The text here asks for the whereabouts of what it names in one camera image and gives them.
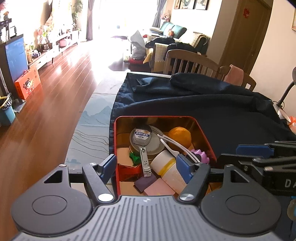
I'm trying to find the cream sofa throw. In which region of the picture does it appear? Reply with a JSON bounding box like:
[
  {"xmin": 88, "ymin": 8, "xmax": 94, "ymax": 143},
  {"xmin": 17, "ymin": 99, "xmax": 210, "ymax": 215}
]
[{"xmin": 183, "ymin": 31, "xmax": 208, "ymax": 50}]

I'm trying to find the red metal tin box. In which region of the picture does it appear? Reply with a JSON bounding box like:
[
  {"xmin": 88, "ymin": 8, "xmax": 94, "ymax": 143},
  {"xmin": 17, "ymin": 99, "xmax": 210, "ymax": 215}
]
[{"xmin": 113, "ymin": 115, "xmax": 218, "ymax": 197}]

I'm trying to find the blue trash bin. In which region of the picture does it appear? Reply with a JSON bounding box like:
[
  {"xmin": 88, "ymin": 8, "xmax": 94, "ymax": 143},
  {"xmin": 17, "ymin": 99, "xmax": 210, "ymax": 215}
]
[{"xmin": 0, "ymin": 98, "xmax": 16, "ymax": 127}]

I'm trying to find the green pushpin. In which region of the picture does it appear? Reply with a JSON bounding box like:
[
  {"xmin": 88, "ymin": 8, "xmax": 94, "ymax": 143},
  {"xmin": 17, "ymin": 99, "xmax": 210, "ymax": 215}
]
[{"xmin": 129, "ymin": 152, "xmax": 141, "ymax": 165}]

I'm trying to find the wooden dining chair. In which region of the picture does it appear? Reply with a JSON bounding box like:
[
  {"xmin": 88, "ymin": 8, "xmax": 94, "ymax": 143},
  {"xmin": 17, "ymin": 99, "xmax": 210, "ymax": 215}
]
[
  {"xmin": 163, "ymin": 49, "xmax": 220, "ymax": 78},
  {"xmin": 218, "ymin": 65, "xmax": 257, "ymax": 91}
]

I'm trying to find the small grey labelled case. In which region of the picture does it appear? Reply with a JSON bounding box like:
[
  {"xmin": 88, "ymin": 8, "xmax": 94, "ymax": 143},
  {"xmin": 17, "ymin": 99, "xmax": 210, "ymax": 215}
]
[{"xmin": 130, "ymin": 127, "xmax": 154, "ymax": 146}]

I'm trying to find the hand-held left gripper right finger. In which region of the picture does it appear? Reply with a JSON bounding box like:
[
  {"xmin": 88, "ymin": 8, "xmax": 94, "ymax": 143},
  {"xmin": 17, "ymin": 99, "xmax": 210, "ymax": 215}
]
[{"xmin": 176, "ymin": 153, "xmax": 267, "ymax": 206}]

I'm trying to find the black clothes pile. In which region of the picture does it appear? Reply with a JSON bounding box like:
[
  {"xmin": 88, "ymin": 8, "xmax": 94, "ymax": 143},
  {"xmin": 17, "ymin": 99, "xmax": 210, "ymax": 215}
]
[{"xmin": 146, "ymin": 37, "xmax": 201, "ymax": 55}]

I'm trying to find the grey desk lamp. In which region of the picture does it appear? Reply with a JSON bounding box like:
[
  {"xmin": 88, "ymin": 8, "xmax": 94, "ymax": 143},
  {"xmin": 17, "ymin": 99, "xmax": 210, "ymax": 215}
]
[{"xmin": 277, "ymin": 67, "xmax": 296, "ymax": 109}]

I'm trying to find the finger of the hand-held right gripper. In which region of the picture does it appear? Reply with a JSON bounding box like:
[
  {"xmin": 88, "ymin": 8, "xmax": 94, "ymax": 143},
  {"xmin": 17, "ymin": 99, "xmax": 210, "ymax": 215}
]
[
  {"xmin": 236, "ymin": 140, "xmax": 296, "ymax": 158},
  {"xmin": 219, "ymin": 153, "xmax": 296, "ymax": 178}
]

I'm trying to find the orange gift box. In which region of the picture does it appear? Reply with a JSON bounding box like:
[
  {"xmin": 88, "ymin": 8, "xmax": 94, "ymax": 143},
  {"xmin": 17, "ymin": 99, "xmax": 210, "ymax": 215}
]
[{"xmin": 14, "ymin": 65, "xmax": 41, "ymax": 100}]

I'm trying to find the grey dustpan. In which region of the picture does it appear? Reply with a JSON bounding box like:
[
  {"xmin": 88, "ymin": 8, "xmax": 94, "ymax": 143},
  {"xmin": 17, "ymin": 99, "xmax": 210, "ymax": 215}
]
[{"xmin": 13, "ymin": 98, "xmax": 27, "ymax": 113}]

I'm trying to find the grey curtain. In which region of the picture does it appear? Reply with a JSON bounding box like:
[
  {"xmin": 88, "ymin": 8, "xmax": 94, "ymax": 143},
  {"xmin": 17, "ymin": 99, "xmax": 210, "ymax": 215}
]
[
  {"xmin": 85, "ymin": 0, "xmax": 96, "ymax": 41},
  {"xmin": 151, "ymin": 0, "xmax": 168, "ymax": 28}
]

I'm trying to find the round beige tin lid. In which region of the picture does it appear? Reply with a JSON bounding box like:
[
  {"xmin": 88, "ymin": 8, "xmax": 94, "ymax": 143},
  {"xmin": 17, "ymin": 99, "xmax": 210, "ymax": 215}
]
[{"xmin": 129, "ymin": 125, "xmax": 166, "ymax": 155}]

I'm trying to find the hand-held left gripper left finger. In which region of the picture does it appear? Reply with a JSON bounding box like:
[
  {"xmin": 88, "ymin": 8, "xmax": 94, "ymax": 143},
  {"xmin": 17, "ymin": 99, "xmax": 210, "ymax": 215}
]
[{"xmin": 22, "ymin": 153, "xmax": 117, "ymax": 205}]

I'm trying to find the white glasses frame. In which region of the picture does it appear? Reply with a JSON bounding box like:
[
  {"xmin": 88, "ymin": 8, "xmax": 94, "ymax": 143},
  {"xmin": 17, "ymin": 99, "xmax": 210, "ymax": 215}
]
[{"xmin": 157, "ymin": 133, "xmax": 201, "ymax": 163}]

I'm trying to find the cream knitted chair cover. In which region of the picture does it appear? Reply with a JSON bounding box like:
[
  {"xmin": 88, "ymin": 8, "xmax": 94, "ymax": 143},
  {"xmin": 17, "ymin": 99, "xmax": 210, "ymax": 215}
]
[{"xmin": 143, "ymin": 43, "xmax": 170, "ymax": 72}]

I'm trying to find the red floor cushion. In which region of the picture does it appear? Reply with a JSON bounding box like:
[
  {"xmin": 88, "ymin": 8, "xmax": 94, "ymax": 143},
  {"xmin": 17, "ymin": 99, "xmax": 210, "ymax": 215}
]
[{"xmin": 128, "ymin": 58, "xmax": 146, "ymax": 67}]

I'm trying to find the orange fruit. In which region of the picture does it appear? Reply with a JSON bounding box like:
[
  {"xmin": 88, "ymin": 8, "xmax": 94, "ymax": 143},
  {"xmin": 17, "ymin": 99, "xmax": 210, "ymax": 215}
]
[{"xmin": 168, "ymin": 126, "xmax": 192, "ymax": 151}]

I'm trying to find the low white TV cabinet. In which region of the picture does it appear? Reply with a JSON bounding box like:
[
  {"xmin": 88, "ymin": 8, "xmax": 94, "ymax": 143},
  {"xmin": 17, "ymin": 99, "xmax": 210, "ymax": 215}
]
[{"xmin": 32, "ymin": 30, "xmax": 80, "ymax": 70}]

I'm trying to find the black coffee machine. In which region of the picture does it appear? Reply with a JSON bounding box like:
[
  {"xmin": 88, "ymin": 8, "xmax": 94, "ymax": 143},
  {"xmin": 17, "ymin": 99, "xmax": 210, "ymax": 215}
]
[{"xmin": 0, "ymin": 20, "xmax": 18, "ymax": 42}]

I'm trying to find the grey plastic bag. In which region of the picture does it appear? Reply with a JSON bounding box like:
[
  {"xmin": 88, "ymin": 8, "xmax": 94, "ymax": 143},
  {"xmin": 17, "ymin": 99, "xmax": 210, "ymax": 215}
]
[{"xmin": 129, "ymin": 30, "xmax": 147, "ymax": 59}]

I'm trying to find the dark blue cloth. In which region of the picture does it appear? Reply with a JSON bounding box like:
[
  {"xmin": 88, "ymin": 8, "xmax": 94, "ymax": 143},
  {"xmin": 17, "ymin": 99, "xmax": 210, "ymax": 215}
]
[{"xmin": 108, "ymin": 72, "xmax": 296, "ymax": 167}]

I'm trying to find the colourful flower ornament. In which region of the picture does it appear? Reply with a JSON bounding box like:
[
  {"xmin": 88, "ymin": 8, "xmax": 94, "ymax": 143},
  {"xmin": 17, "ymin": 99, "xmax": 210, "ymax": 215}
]
[{"xmin": 35, "ymin": 25, "xmax": 50, "ymax": 44}]

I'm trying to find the white yellow-label bottle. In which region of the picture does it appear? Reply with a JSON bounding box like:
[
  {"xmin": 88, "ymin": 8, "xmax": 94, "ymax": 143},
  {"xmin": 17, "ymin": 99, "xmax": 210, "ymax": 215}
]
[{"xmin": 150, "ymin": 150, "xmax": 188, "ymax": 194}]

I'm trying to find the purple eraser block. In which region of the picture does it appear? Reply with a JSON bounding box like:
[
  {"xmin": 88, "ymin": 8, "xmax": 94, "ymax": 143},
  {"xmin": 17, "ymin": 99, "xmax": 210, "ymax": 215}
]
[{"xmin": 134, "ymin": 175, "xmax": 157, "ymax": 193}]

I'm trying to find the brown wooden door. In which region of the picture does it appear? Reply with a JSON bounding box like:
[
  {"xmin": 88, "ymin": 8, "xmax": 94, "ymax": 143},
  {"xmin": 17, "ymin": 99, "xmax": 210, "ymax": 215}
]
[{"xmin": 218, "ymin": 0, "xmax": 274, "ymax": 75}]

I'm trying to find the green potted plant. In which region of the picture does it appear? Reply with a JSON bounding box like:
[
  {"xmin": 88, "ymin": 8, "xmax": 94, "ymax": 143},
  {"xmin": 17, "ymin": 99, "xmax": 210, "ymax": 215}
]
[{"xmin": 72, "ymin": 0, "xmax": 84, "ymax": 30}]

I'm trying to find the silver nail clipper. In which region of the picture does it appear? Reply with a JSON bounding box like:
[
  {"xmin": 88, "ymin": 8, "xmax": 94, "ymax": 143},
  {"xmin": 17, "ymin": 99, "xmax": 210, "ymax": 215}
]
[{"xmin": 139, "ymin": 146, "xmax": 152, "ymax": 178}]

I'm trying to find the grey printed table mat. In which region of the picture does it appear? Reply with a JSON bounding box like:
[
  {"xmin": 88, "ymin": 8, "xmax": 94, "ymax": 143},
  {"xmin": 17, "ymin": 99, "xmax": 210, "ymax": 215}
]
[{"xmin": 65, "ymin": 71, "xmax": 130, "ymax": 167}]

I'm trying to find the teal sofa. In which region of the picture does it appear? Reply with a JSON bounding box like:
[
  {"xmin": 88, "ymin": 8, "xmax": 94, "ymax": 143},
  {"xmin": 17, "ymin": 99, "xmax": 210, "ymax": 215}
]
[{"xmin": 149, "ymin": 22, "xmax": 210, "ymax": 52}]

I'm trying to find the red candy wrapper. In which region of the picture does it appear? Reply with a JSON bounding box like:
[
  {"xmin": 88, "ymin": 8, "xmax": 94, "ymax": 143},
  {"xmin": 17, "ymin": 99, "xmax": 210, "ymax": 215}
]
[{"xmin": 118, "ymin": 163, "xmax": 144, "ymax": 183}]

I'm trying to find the pink towel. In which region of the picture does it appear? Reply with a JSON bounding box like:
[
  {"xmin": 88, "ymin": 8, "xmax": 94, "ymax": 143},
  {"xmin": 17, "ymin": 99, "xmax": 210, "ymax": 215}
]
[{"xmin": 224, "ymin": 65, "xmax": 244, "ymax": 87}]

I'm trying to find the pink sticky note pad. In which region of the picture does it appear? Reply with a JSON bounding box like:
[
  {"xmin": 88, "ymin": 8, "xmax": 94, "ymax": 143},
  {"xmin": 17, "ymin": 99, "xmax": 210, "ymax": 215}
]
[{"xmin": 144, "ymin": 179, "xmax": 176, "ymax": 196}]

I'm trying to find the black cabinet blue panel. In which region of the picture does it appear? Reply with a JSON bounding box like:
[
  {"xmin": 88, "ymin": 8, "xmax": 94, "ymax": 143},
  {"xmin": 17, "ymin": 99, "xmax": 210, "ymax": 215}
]
[{"xmin": 0, "ymin": 34, "xmax": 29, "ymax": 98}]

